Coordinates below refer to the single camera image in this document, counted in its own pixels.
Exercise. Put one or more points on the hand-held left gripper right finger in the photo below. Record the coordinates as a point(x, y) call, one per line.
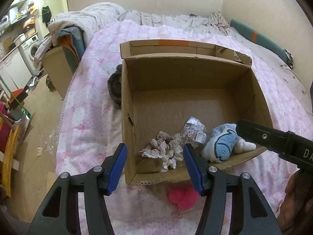
point(193, 169)

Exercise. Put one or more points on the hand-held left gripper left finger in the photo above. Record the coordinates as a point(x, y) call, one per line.
point(117, 169)

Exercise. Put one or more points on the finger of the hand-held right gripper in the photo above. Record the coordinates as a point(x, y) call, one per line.
point(259, 134)

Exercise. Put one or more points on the white cream scrunchie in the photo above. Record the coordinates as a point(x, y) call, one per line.
point(171, 161)

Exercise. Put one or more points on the pink rubber toy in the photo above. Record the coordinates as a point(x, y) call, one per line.
point(182, 197)

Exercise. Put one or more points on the blue fish plush slipper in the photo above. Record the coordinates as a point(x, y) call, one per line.
point(223, 143)

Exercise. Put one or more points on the beige lace scrunchie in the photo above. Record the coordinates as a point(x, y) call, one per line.
point(168, 138)
point(150, 153)

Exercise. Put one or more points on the clear plastic packet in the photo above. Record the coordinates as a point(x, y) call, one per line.
point(194, 129)

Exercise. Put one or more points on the brown cardboard box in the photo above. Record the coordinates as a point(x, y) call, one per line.
point(183, 95)

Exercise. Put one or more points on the person's right hand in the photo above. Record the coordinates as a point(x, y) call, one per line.
point(297, 200)

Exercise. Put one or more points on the clear plastic wrap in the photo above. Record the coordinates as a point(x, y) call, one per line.
point(49, 144)

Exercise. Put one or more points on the dark grey cloth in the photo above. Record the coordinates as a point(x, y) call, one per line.
point(115, 85)

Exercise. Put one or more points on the teal bed cushion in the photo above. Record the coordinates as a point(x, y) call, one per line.
point(261, 39)

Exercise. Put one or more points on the wooden bedside cabinet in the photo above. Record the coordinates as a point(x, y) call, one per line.
point(55, 71)

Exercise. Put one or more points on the orange dustpan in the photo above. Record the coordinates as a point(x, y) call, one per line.
point(18, 96)

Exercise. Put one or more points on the pile of clothes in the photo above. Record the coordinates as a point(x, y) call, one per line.
point(42, 47)

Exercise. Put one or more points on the white washing machine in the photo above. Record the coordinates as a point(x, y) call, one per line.
point(33, 50)

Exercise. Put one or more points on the white kitchen cabinet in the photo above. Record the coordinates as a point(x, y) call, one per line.
point(9, 66)

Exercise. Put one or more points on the grey white duvet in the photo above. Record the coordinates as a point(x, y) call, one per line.
point(83, 17)

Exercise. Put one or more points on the dark hanging garment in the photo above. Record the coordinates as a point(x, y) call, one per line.
point(46, 13)

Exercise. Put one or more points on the yellow and red frame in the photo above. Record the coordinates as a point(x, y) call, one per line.
point(9, 146)

